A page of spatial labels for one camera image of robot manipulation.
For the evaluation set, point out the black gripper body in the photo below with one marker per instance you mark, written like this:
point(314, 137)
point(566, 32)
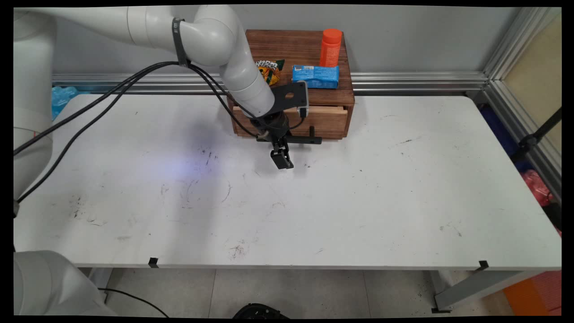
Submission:
point(273, 124)

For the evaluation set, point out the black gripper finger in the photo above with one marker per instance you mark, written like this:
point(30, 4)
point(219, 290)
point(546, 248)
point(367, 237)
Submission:
point(285, 161)
point(274, 154)

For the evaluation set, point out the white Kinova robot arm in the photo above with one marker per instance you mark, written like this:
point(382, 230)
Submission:
point(215, 36)

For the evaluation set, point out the green yellow snack bag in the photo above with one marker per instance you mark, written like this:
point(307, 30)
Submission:
point(271, 72)

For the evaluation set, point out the blue snack box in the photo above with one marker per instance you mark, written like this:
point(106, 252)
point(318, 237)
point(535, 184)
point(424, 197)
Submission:
point(314, 77)

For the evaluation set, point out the brown wooden cabinet box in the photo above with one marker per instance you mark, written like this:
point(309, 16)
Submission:
point(296, 49)

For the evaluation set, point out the orange plastic bottle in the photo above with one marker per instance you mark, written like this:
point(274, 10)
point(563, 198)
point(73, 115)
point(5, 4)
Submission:
point(331, 49)

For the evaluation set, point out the black round floor object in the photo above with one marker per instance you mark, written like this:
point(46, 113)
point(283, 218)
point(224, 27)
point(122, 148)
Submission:
point(258, 312)

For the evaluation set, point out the black tape marker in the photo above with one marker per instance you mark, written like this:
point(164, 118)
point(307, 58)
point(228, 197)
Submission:
point(153, 263)
point(483, 265)

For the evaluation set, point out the blue plastic bag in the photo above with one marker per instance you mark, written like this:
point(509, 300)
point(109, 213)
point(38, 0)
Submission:
point(63, 99)

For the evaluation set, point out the blue bin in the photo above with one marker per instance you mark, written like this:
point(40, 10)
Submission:
point(497, 130)

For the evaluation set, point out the white table leg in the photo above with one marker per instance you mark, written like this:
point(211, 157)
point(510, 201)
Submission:
point(475, 289)

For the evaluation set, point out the black tripod stand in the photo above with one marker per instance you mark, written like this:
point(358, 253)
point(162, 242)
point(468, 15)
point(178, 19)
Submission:
point(529, 141)

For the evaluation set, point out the red plastic bag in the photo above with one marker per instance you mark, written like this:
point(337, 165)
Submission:
point(536, 186)

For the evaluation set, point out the orange box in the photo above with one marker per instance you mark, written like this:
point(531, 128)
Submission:
point(533, 296)

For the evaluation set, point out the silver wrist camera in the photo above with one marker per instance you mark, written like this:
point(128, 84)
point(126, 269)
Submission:
point(304, 109)

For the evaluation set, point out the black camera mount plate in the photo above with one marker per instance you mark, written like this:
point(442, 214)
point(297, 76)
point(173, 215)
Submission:
point(298, 101)

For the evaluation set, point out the aluminium wall rail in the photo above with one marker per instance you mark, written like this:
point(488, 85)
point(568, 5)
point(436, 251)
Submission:
point(403, 83)

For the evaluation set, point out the aluminium partition frame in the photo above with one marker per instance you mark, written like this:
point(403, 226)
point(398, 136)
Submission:
point(503, 50)

